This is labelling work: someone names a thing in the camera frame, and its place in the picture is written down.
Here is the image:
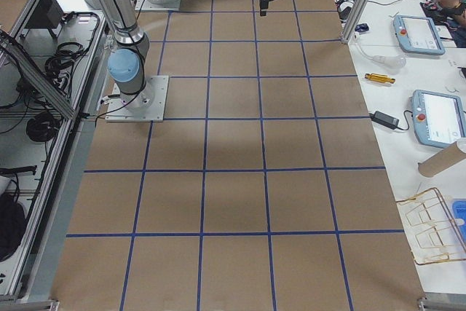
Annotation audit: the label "small blue device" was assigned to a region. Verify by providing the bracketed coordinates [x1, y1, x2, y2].
[355, 23, 370, 33]

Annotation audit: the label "brass yellow tool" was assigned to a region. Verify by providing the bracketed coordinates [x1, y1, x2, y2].
[364, 73, 396, 84]

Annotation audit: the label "far blue teach pendant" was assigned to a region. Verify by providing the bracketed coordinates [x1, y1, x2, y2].
[392, 15, 445, 56]

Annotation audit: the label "blue teach pendant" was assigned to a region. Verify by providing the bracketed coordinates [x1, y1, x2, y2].
[392, 15, 445, 56]
[411, 90, 465, 149]

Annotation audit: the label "black power adapter brick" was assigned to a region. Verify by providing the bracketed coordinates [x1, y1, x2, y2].
[369, 111, 399, 130]

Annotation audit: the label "near blue teach pendant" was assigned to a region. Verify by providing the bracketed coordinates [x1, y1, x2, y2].
[411, 90, 465, 149]

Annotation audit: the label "cardboard tube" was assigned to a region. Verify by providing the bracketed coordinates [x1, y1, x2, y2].
[418, 138, 465, 178]

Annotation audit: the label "blue plastic tray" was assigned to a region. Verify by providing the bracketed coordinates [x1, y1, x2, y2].
[451, 199, 466, 242]

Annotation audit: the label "aluminium frame post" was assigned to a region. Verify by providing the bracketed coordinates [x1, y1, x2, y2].
[340, 0, 387, 44]

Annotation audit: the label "coiled black cables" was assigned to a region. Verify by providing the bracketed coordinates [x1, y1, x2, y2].
[25, 109, 61, 143]

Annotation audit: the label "gold wire rack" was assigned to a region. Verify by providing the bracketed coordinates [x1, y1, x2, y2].
[396, 187, 465, 266]

